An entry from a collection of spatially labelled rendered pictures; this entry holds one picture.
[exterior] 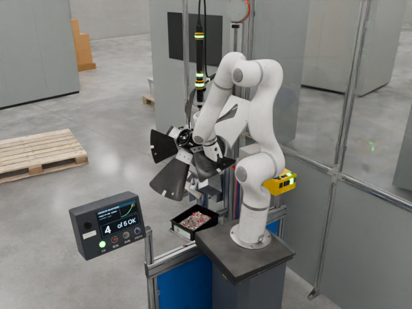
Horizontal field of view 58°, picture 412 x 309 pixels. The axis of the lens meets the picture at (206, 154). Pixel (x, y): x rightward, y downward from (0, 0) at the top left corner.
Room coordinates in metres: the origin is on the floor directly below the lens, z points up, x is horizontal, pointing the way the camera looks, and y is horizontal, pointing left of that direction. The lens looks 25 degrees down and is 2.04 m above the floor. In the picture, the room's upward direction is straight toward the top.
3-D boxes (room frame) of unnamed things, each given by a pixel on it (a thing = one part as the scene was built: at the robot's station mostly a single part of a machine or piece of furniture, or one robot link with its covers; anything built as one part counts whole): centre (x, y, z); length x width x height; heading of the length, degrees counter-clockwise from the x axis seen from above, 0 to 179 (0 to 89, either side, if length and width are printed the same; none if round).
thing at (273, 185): (1.83, -0.41, 1.02); 0.16 x 0.10 x 0.11; 125
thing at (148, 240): (1.36, 0.26, 0.96); 0.03 x 0.03 x 0.20; 35
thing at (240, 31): (2.64, -0.21, 0.90); 0.08 x 0.06 x 1.80; 70
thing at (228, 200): (2.26, -0.16, 0.58); 0.09 x 0.05 x 1.15; 35
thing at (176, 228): (1.70, 0.06, 0.85); 0.22 x 0.17 x 0.07; 140
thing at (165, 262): (1.61, -0.09, 0.82); 0.90 x 0.04 x 0.08; 125
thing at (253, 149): (2.45, -0.33, 0.92); 0.17 x 0.16 x 0.11; 125
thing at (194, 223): (1.70, 0.06, 0.83); 0.19 x 0.14 x 0.04; 140
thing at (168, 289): (1.61, -0.09, 0.45); 0.82 x 0.02 x 0.66; 125
